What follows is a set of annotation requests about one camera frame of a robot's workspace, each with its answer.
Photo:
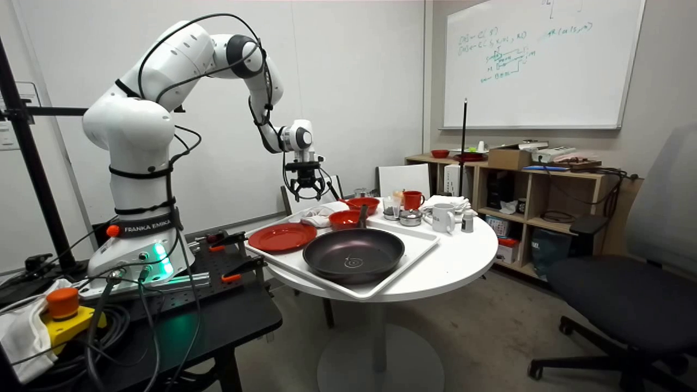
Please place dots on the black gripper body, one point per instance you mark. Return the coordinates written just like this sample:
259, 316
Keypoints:
304, 174

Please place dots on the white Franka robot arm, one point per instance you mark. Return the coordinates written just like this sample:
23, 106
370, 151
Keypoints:
133, 122

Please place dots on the dark nonstick frying pan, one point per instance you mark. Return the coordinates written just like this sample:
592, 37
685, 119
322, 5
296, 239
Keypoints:
354, 258

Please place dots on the empty red bowl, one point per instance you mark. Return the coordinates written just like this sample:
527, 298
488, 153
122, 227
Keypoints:
345, 221

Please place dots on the red bowl with beans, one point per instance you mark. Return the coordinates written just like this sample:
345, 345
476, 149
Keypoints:
362, 205

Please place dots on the large red plate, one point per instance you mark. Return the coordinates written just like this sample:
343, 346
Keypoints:
282, 237

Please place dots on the metal cup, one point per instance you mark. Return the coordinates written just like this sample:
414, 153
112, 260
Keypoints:
409, 217
390, 212

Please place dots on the red mug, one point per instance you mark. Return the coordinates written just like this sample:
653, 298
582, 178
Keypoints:
412, 201

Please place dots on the white printed mug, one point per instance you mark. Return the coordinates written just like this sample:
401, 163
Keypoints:
442, 221

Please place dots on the small dark red bowl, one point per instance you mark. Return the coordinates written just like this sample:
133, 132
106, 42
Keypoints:
441, 153

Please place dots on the white napkin stack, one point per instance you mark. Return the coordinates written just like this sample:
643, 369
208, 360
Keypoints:
447, 202

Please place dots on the black robot workbench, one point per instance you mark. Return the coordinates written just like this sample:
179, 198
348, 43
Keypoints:
232, 318

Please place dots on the small white shaker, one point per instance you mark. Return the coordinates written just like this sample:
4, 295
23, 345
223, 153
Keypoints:
466, 221

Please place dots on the thin black pole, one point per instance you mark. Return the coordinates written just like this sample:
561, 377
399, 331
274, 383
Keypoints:
464, 145

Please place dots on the dark red plate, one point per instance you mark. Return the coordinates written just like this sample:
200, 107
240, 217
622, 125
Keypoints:
471, 155

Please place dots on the round white table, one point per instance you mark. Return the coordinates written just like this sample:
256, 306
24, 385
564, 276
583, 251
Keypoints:
464, 261

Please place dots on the small cardboard box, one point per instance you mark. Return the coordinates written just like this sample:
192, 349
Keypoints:
507, 158

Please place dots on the white and red box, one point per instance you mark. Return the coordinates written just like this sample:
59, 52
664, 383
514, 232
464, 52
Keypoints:
507, 251

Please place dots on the stack of papers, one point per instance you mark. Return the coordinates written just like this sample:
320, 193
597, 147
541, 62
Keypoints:
548, 153

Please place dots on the teal storage bin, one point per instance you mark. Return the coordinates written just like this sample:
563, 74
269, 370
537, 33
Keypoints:
549, 253

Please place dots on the wooden shelf unit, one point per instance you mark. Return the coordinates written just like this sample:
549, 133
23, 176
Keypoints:
557, 197

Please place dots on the yellow emergency stop box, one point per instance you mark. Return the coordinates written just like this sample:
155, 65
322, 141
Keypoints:
63, 312

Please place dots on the dark book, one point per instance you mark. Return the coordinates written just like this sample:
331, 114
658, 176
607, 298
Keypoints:
579, 163

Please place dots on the crumpled white rag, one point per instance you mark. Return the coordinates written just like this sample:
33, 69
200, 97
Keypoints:
23, 340

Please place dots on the grey and black office chair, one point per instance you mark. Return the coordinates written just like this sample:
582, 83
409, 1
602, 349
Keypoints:
639, 296

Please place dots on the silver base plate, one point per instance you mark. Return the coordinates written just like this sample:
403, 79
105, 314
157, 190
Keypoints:
181, 283

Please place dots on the wall whiteboard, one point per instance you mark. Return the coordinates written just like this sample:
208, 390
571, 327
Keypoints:
545, 65

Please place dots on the black aluminium frame stand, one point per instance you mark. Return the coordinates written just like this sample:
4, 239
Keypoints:
31, 145

